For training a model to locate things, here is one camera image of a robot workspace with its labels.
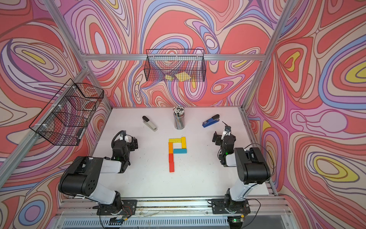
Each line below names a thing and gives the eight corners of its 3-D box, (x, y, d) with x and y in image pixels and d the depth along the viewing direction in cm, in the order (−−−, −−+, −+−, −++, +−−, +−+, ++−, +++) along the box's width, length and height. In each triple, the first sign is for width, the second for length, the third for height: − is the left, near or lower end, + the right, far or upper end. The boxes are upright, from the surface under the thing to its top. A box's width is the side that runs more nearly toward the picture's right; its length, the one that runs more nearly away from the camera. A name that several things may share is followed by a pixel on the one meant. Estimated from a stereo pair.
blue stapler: (204, 128, 109) (204, 124, 105) (201, 125, 111) (202, 121, 107) (219, 121, 113) (221, 116, 109) (216, 118, 115) (218, 113, 111)
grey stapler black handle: (141, 120, 112) (140, 117, 109) (145, 117, 114) (144, 115, 111) (154, 133, 104) (153, 130, 101) (158, 130, 106) (157, 127, 103)
